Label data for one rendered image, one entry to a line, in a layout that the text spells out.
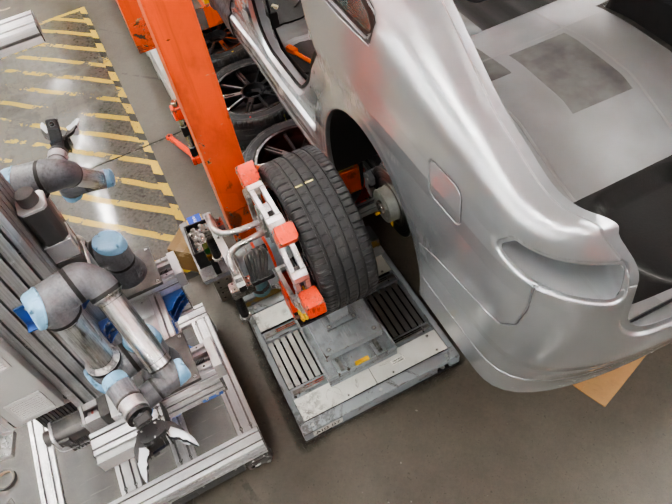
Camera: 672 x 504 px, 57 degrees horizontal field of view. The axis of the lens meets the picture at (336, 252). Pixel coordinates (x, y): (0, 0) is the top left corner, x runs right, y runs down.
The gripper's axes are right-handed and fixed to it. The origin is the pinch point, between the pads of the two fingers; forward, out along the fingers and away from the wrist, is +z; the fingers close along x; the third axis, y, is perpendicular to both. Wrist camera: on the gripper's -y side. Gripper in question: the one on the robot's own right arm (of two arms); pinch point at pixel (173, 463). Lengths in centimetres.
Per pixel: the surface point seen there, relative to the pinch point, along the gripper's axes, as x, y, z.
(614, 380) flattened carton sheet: -182, 99, 46
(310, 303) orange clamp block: -71, 26, -34
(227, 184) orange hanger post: -84, 22, -107
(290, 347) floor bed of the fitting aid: -84, 108, -73
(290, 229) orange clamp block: -74, -1, -47
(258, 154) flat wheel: -130, 57, -155
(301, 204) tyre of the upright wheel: -84, -3, -53
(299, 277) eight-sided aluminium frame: -72, 18, -41
